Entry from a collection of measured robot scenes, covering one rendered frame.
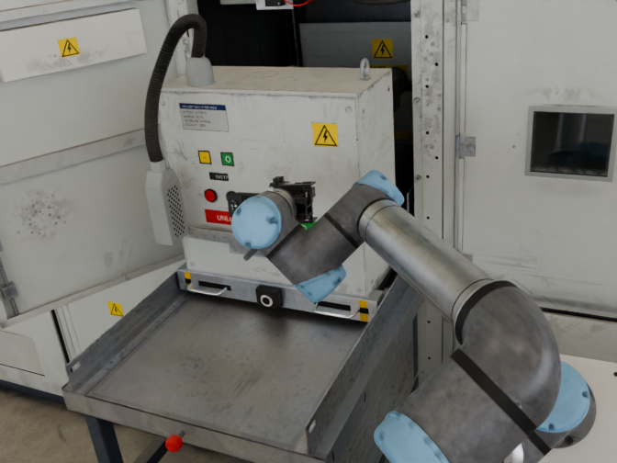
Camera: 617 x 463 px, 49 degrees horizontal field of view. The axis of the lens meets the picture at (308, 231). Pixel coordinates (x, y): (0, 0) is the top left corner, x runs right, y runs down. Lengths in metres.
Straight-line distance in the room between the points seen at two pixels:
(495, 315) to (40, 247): 1.33
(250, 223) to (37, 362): 1.98
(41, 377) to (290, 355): 1.59
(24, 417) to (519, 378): 2.47
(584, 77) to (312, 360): 0.81
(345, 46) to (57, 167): 1.03
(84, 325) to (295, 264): 1.61
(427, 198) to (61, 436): 1.75
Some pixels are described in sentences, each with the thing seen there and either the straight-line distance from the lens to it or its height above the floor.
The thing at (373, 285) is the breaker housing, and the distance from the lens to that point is 1.56.
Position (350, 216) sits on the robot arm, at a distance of 1.02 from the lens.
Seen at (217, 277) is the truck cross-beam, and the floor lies 0.92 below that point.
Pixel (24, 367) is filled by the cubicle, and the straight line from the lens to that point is 2.97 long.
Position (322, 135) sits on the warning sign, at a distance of 1.40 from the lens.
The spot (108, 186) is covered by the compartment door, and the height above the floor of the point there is 1.11.
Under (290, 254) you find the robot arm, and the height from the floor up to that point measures 1.26.
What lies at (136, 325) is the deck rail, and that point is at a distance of 1.67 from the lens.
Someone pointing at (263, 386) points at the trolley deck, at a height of 0.85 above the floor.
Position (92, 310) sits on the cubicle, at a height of 0.53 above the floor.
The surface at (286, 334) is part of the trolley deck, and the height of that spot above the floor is 0.85.
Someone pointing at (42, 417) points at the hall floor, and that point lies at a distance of 2.96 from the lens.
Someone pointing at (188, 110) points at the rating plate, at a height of 1.34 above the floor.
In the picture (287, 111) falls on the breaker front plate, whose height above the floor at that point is 1.35.
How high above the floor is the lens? 1.74
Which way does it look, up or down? 26 degrees down
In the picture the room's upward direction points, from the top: 5 degrees counter-clockwise
